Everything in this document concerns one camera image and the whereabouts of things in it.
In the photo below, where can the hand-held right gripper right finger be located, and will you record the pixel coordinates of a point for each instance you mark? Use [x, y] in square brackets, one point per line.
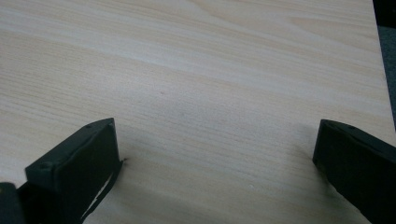
[358, 161]

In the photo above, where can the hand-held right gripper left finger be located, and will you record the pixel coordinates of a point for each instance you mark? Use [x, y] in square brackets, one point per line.
[77, 161]

